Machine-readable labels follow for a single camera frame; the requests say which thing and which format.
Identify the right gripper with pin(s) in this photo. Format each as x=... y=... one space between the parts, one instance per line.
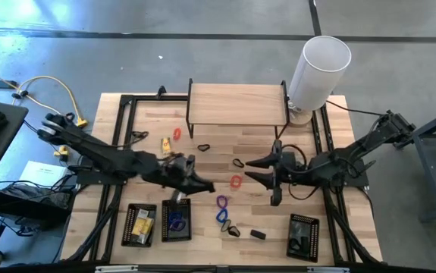
x=287 y=167

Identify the black metal rig frame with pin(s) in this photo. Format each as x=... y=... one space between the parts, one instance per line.
x=124 y=125

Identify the black side table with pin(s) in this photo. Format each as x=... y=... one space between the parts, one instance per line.
x=9 y=129

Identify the yellow crayon box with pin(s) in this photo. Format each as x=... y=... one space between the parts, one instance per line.
x=166 y=146
x=143 y=226

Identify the white shade table lamp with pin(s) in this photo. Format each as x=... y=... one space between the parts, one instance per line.
x=316 y=76

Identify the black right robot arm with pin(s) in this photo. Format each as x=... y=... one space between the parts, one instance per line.
x=339 y=165

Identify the wooden shelf riser black legs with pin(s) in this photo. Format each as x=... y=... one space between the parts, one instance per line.
x=236 y=104

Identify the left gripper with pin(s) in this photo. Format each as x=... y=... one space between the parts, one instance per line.
x=172 y=170

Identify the black plastic mesh basket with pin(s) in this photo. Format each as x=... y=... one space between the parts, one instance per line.
x=314 y=235
x=164 y=231
x=126 y=227

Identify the white bar fixture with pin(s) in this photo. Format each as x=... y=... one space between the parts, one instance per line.
x=115 y=269
x=327 y=270

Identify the beige packet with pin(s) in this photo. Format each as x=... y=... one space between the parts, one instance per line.
x=143 y=213

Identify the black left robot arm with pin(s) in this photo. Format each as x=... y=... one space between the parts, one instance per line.
x=100 y=155

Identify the black metal base beam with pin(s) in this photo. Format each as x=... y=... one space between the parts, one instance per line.
x=20 y=206

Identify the small black block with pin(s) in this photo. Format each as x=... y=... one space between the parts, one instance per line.
x=258 y=234

